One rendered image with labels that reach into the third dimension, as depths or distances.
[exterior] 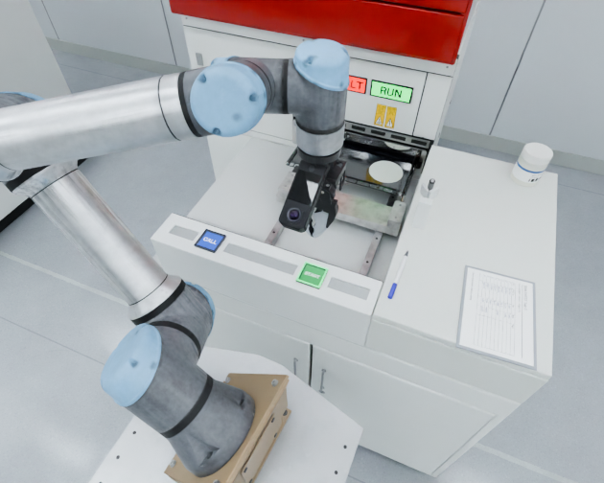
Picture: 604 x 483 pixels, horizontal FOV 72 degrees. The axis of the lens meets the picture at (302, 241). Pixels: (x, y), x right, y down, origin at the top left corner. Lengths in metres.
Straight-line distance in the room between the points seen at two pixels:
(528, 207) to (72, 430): 1.78
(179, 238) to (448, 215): 0.66
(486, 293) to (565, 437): 1.15
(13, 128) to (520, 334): 0.89
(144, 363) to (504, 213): 0.89
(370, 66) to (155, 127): 0.83
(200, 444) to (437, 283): 0.57
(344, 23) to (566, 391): 1.68
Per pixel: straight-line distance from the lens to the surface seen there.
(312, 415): 0.94
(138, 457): 0.97
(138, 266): 0.77
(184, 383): 0.71
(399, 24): 1.13
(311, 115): 0.61
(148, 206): 2.59
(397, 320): 0.88
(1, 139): 0.61
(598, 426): 2.13
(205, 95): 0.47
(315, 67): 0.58
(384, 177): 1.27
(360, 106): 1.31
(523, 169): 1.23
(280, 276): 0.93
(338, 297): 0.90
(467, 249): 1.04
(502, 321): 0.95
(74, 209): 0.76
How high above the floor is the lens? 1.72
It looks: 50 degrees down
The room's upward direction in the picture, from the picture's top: straight up
